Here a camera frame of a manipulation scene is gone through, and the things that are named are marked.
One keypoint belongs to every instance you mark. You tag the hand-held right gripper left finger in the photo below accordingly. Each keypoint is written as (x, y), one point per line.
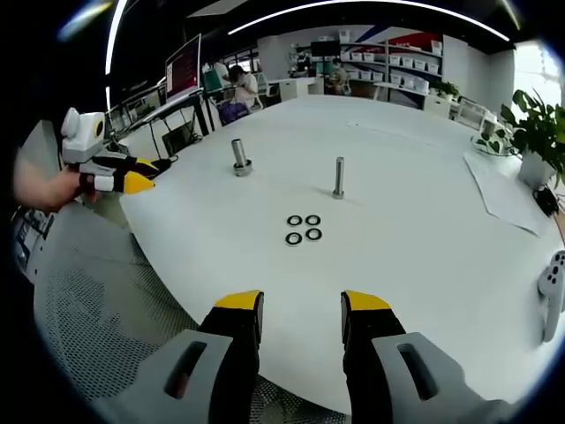
(229, 353)

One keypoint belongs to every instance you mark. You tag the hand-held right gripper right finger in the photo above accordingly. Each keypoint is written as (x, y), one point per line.
(371, 353)

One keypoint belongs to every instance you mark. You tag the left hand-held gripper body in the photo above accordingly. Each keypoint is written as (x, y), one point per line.
(84, 137)

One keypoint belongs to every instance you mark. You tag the thick steel threaded stud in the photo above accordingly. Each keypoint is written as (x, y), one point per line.
(238, 152)

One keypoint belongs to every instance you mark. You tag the thin steel threaded stud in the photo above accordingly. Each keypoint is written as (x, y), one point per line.
(339, 176)

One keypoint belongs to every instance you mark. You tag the person's left hand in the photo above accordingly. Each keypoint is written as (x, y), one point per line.
(57, 190)

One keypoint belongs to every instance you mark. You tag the black computer mouse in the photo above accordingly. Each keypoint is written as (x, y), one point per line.
(167, 163)

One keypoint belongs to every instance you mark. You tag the black-legged standing desk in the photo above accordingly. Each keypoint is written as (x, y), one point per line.
(204, 112)

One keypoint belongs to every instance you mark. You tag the straight ceiling light strip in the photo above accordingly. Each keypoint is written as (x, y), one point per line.
(115, 40)

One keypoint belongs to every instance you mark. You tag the computer monitor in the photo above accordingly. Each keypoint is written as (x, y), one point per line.
(183, 66)

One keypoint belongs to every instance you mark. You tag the purple bag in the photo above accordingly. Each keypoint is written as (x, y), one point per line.
(231, 114)

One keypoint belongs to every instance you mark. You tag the green bag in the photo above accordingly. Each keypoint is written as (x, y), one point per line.
(213, 81)

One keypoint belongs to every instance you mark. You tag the white office chair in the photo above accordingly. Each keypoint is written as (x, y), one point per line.
(268, 88)

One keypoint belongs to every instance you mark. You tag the white handheld controller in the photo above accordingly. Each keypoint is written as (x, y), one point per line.
(552, 287)

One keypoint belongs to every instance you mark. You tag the white paper sheet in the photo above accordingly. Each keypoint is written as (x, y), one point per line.
(503, 190)

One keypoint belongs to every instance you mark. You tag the black power adapter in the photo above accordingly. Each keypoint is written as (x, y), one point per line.
(546, 199)

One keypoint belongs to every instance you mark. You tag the small plant in glass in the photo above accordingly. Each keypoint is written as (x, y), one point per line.
(490, 137)

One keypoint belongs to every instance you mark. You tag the small leafy plant on cabinet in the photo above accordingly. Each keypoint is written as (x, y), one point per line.
(445, 89)

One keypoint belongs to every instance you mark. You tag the curved ceiling light strip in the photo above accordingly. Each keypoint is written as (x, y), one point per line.
(353, 3)

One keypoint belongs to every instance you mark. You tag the large potted green plant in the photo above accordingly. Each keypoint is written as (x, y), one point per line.
(540, 128)

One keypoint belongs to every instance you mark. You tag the shelf with white bins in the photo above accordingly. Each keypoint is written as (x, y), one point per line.
(397, 62)

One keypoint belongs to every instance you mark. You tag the black wall screen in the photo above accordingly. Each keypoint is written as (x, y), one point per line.
(324, 48)

